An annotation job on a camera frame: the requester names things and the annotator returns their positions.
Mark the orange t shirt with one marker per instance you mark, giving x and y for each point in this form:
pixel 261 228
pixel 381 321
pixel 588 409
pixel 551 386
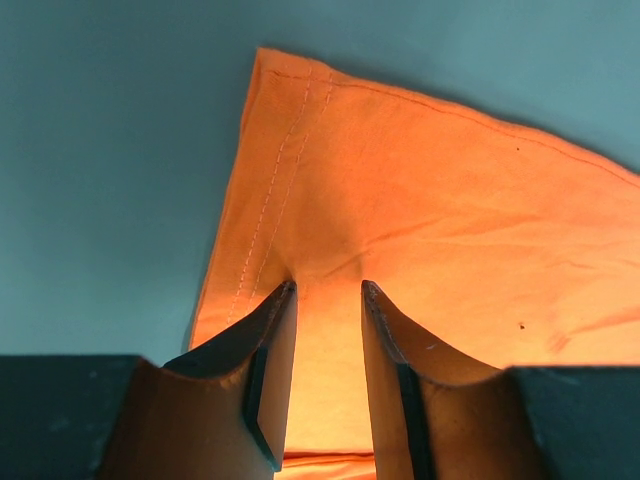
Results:
pixel 509 243

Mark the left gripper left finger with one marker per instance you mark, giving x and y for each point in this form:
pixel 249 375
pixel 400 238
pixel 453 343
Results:
pixel 218 411

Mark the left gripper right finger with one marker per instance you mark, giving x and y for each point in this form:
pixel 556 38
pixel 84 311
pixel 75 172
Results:
pixel 437 413

